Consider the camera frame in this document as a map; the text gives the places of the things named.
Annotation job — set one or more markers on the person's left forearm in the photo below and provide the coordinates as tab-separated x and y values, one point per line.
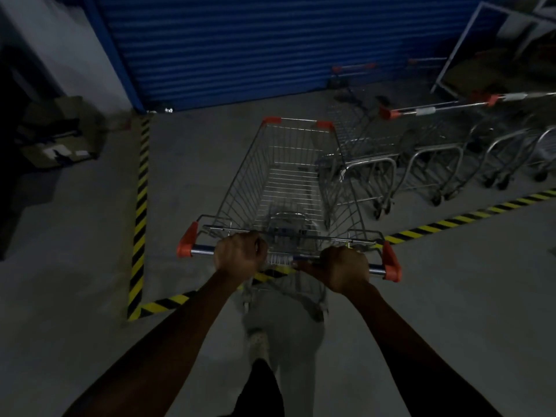
173	343

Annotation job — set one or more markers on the blue roller shutter door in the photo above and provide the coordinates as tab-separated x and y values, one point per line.
260	43

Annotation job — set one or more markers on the brown cardboard box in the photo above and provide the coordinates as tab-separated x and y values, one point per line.
65	130

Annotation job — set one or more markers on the person's right hand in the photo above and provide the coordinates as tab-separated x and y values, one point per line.
347	271

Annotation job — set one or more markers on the person's left fingers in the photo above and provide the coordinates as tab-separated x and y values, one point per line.
257	249

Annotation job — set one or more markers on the yellow black hazard floor tape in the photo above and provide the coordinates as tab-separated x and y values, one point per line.
460	219
140	212

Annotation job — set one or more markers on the person's left hand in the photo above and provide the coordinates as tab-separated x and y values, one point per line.
236	258

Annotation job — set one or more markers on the steel shopping cart orange corners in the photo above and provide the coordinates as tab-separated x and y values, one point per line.
284	186

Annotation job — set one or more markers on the person's right forearm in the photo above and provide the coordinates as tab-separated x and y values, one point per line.
412	356

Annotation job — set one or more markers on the white metal frame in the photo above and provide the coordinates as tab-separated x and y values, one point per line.
456	43

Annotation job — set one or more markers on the pile of flattened cardboard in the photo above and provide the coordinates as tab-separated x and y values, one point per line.
499	67

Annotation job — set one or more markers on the person's black trouser leg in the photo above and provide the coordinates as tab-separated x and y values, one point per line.
260	390

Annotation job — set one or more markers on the person's right fingers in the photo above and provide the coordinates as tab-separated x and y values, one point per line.
323	264

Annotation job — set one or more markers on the person's white shoe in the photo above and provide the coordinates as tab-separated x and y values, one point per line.
258	343

